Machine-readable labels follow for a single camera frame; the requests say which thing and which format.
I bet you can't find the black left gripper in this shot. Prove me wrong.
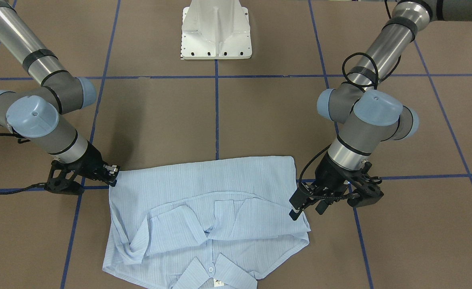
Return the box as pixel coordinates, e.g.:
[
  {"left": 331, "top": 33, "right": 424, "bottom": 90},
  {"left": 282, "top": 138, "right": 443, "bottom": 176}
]
[{"left": 289, "top": 153, "right": 355, "bottom": 221}]

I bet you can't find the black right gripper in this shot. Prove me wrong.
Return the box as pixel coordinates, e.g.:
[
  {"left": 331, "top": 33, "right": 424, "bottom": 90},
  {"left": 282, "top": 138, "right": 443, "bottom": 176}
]
[{"left": 75, "top": 142, "right": 120, "bottom": 187}]

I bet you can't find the light blue button-up shirt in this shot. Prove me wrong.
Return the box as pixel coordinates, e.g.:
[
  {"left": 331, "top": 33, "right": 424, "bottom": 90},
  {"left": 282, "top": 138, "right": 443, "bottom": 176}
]
[{"left": 102, "top": 156, "right": 311, "bottom": 289}]

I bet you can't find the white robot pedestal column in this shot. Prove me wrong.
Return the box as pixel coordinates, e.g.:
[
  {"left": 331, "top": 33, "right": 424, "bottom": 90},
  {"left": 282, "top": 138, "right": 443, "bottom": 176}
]
[{"left": 180, "top": 0, "right": 252, "bottom": 60}]

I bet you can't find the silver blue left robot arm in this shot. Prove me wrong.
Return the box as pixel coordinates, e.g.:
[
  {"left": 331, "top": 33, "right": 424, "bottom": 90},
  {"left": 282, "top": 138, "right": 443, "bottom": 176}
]
[{"left": 289, "top": 0, "right": 472, "bottom": 220}]

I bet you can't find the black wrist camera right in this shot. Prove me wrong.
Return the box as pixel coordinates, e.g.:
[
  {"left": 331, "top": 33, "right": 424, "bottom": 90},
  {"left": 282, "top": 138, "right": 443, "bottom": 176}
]
[{"left": 43, "top": 160, "right": 84, "bottom": 196}]

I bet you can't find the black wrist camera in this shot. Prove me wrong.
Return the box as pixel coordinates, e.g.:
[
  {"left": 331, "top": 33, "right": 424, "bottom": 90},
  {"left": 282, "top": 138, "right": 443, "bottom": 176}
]
[
  {"left": 43, "top": 160, "right": 84, "bottom": 196},
  {"left": 347, "top": 161, "right": 385, "bottom": 208}
]

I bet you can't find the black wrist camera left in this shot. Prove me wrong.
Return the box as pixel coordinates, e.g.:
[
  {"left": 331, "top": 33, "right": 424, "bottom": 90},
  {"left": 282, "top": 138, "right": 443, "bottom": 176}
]
[{"left": 347, "top": 161, "right": 385, "bottom": 208}]

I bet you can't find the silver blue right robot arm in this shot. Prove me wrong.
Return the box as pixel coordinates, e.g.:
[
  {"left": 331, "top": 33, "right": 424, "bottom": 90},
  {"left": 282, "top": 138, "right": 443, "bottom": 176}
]
[{"left": 0, "top": 0, "right": 119, "bottom": 192}]

